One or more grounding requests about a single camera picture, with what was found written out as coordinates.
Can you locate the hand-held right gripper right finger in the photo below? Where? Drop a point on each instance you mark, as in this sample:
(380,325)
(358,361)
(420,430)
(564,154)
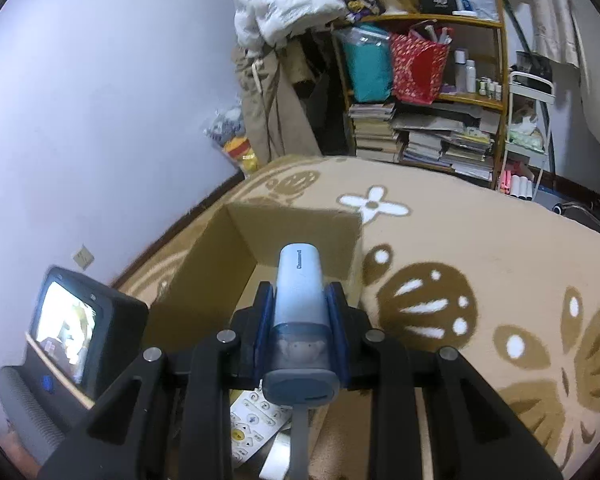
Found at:
(337,330)

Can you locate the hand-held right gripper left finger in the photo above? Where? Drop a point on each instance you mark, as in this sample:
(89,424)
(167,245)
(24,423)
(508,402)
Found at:
(260,330)

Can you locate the light blue lint remover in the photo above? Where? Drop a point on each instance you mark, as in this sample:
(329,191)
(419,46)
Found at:
(297,290)

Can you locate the white remote with coloured buttons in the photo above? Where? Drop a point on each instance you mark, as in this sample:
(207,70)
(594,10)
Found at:
(255,420)

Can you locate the brown cardboard box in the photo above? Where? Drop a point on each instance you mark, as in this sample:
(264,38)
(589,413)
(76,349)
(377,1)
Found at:
(290,230)

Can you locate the white charger block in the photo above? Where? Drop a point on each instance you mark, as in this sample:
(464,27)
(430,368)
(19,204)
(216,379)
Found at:
(276,457)

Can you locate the beige patterned blanket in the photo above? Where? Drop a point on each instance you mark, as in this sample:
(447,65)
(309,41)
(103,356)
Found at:
(480,230)

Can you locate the bag of plush toys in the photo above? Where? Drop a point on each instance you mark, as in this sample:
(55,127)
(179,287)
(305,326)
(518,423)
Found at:
(230,135)

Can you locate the stack of books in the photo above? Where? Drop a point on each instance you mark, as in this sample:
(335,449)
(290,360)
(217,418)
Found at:
(375,130)

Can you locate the beige coat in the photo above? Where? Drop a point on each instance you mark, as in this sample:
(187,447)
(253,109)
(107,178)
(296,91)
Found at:
(265,110)

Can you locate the row of pink and white bottles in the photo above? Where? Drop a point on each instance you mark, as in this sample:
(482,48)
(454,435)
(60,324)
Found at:
(520,185)

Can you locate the teal bag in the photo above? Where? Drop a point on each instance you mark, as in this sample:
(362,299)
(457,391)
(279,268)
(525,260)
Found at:
(367,65)

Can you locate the red gift bag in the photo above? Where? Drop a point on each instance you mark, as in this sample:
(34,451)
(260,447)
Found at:
(420,70)

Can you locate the black chair base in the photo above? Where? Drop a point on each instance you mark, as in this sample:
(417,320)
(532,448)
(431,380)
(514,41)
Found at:
(585,215)

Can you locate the row of small cosmetic bottles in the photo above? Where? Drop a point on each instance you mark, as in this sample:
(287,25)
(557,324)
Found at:
(470,75)

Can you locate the white trolley cart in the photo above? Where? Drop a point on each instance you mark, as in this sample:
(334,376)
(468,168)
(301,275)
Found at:
(530,80)

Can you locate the wooden shelf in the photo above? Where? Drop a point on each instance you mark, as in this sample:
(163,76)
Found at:
(502,60)

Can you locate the white wall socket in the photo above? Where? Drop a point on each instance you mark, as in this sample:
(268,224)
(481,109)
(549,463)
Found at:
(83,257)

